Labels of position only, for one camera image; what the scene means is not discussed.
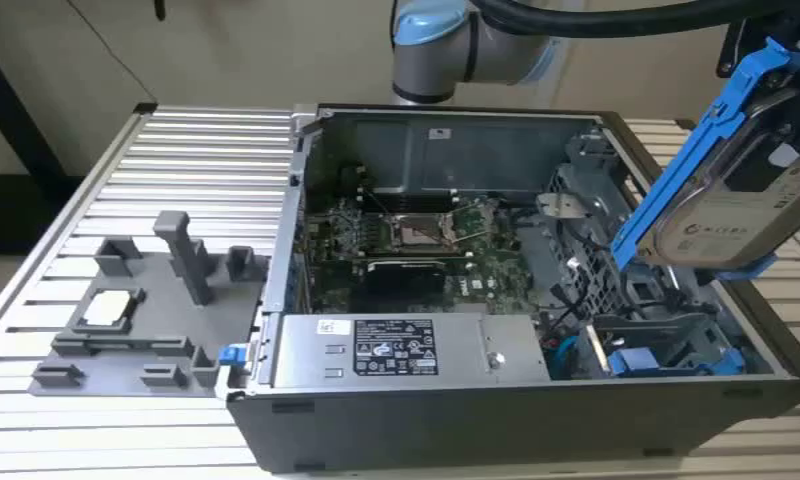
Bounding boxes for metal disk bay cage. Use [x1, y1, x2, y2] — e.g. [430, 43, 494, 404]
[543, 160, 728, 327]

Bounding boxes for gray metal drive housing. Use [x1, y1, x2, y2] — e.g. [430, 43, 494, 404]
[352, 117, 579, 196]

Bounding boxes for metal socket cover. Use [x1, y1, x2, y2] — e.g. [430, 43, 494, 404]
[448, 197, 508, 237]

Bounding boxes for green motherboard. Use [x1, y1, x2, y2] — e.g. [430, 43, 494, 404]
[305, 197, 556, 314]

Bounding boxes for CPU socket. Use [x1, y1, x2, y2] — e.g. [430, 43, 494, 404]
[384, 212, 462, 251]

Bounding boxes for black graphics card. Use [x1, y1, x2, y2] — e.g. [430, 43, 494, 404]
[358, 256, 472, 309]

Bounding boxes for black open PC case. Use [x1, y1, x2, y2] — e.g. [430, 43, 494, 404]
[225, 102, 800, 474]

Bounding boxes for silver power supply unit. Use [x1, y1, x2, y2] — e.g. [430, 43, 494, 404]
[265, 313, 552, 389]

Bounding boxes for gray plastic parts rack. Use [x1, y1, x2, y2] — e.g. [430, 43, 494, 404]
[30, 209, 272, 399]

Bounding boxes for silver CPU chip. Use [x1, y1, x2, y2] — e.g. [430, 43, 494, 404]
[82, 289, 138, 327]

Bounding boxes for silver metal bracket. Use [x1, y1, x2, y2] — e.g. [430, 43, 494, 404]
[536, 192, 589, 222]

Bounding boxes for blue data wire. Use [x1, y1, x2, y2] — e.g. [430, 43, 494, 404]
[545, 334, 580, 379]

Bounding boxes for thin wire locking lever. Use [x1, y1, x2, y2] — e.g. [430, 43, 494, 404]
[361, 185, 396, 220]

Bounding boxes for thin black wall cable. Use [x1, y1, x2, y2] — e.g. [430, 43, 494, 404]
[63, 0, 160, 105]

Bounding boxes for black furniture frame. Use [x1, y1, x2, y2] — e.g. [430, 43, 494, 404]
[0, 27, 86, 256]

